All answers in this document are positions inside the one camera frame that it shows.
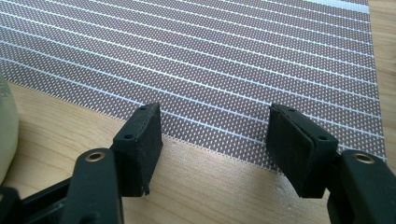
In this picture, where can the pale green ceramic bowl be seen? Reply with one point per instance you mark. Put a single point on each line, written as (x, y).
(6, 130)

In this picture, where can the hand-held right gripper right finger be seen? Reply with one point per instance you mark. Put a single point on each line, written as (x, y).
(299, 155)

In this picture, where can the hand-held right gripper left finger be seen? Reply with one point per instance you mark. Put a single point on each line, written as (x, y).
(137, 155)

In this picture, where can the brown white striped placemat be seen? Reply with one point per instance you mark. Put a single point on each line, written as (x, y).
(186, 62)

